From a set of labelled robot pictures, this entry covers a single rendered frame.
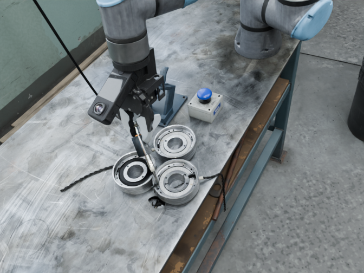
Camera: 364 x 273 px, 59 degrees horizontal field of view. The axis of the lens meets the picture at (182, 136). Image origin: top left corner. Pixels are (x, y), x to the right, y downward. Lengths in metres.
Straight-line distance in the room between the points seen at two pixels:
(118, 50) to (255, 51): 0.56
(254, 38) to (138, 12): 0.54
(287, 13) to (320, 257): 1.05
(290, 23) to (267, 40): 0.16
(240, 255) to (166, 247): 0.86
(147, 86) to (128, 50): 0.10
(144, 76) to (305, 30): 0.44
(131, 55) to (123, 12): 0.08
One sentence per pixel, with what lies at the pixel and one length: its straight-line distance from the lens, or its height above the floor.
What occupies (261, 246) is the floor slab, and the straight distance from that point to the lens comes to 1.56.
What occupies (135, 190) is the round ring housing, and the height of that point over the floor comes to 0.83.
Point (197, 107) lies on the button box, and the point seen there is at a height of 0.84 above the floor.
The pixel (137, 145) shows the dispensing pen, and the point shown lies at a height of 0.90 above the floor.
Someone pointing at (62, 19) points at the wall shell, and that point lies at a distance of 2.59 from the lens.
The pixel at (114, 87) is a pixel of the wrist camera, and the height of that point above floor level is 1.06.
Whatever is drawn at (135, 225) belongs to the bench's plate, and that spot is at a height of 0.80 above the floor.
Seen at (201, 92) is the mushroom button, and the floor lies 0.87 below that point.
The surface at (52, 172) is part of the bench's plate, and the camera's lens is 0.90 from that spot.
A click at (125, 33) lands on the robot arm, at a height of 1.16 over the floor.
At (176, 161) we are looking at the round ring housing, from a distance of 0.76.
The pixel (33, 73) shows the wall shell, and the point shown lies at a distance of 2.50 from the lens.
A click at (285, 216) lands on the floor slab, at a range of 1.63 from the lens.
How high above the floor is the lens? 1.44
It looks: 49 degrees down
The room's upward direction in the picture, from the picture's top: 11 degrees counter-clockwise
